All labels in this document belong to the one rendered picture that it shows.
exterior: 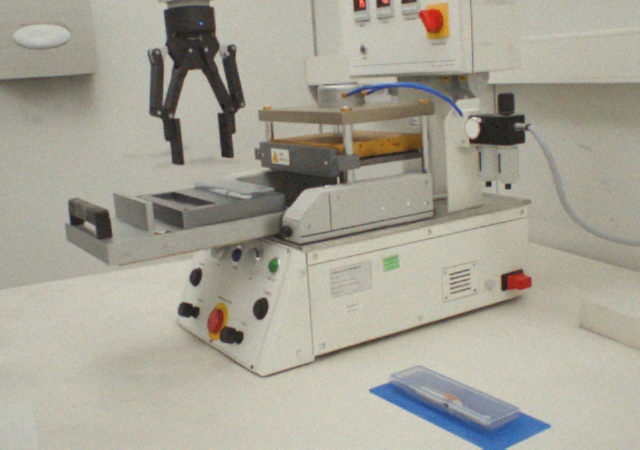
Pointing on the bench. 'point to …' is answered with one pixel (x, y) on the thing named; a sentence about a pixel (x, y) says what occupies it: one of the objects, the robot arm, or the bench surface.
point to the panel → (237, 297)
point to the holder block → (208, 206)
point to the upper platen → (365, 144)
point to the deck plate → (417, 220)
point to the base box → (393, 284)
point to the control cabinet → (436, 53)
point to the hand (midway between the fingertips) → (201, 143)
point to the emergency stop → (215, 321)
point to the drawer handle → (79, 212)
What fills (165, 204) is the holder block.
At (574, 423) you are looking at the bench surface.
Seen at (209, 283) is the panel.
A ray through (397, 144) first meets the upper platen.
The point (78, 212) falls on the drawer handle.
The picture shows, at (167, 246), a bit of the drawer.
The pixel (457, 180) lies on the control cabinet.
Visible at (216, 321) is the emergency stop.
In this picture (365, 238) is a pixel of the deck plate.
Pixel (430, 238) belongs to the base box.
